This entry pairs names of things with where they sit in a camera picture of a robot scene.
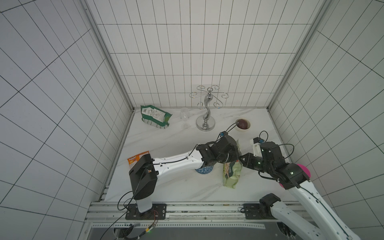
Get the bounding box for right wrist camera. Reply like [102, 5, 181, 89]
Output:
[250, 137, 264, 157]

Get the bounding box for chrome cup holder stand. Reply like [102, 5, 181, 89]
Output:
[189, 85, 229, 132]

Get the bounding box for cream bowl with purple food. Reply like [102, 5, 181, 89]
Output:
[235, 118, 251, 132]

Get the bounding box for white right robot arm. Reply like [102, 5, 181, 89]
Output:
[239, 142, 360, 240]

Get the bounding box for orange snack packet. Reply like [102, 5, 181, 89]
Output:
[127, 151, 149, 169]

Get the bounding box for blue patterned breakfast bowl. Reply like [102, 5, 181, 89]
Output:
[196, 166, 214, 175]

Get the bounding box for aluminium mounting rail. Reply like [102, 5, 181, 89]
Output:
[85, 202, 276, 229]

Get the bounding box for clear glass cup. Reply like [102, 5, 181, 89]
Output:
[180, 108, 190, 122]

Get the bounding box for green oats bag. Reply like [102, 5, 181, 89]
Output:
[223, 159, 243, 189]

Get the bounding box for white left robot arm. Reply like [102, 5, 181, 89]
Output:
[127, 135, 241, 216]

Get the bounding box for green white snack bag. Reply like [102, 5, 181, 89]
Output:
[141, 105, 172, 129]

